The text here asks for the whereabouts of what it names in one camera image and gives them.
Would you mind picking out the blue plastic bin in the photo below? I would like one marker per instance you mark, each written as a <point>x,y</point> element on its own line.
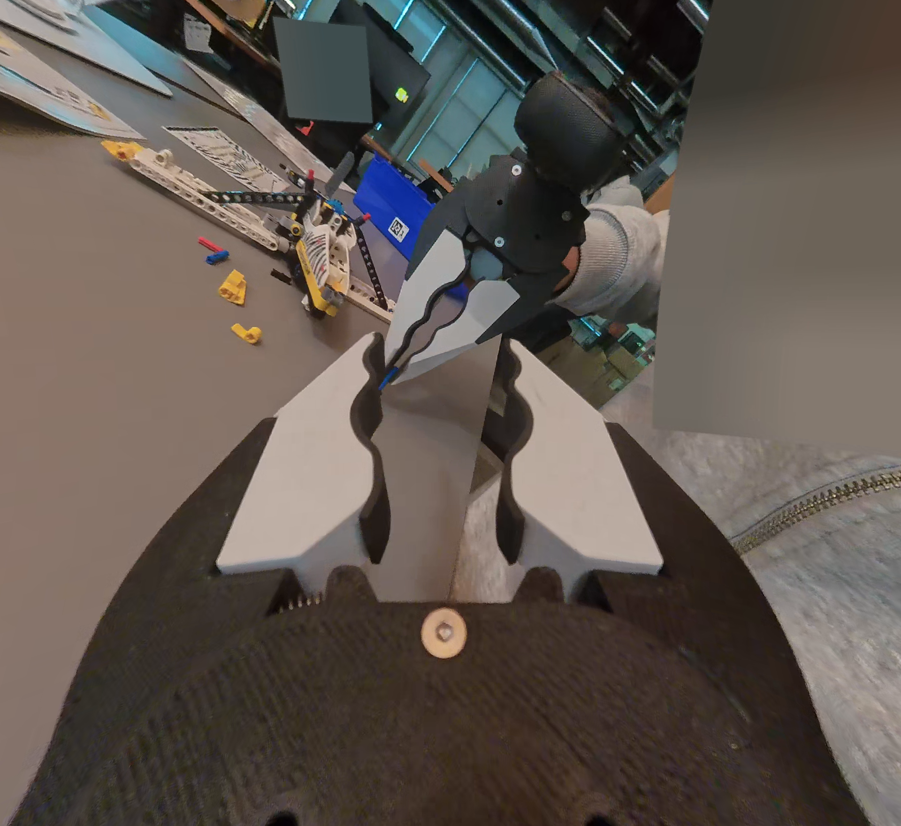
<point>387,200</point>

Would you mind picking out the open instruction booklet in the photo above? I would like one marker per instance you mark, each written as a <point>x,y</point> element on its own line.
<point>56,101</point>

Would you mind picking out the zebra sticker sheet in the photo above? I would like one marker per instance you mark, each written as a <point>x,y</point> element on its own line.
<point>211,150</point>

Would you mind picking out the cardboard boxes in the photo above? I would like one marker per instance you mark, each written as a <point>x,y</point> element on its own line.
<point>619,354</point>

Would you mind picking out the blue lego piece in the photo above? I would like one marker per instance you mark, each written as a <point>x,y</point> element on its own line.
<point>217,257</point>
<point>386,381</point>

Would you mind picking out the yellow lego piece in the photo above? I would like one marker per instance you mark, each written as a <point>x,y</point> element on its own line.
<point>246,332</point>

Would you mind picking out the person's right forearm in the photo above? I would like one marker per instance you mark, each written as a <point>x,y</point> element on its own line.
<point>619,256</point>

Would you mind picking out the red lego pin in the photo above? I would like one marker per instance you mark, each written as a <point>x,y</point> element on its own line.
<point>206,243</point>

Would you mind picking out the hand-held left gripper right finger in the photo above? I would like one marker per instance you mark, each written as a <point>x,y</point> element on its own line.
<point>584,495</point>

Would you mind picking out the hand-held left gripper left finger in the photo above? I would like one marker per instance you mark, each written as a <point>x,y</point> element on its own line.
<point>303,488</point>

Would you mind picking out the silver monitor stand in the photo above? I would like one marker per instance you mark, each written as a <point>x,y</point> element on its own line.
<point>105,59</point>

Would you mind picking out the large yellow lego wedge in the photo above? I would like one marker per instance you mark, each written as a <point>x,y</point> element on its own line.
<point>232,288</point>

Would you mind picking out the white paper sign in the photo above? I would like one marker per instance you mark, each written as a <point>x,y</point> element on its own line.
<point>197,34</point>

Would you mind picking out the printed paper sheet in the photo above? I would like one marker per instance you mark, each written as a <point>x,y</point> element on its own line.
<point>267,122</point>

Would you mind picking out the zebra striped lego plane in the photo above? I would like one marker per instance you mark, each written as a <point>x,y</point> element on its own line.
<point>320,256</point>

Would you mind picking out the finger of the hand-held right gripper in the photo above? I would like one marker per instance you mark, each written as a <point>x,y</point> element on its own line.
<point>429,270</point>
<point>471,319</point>

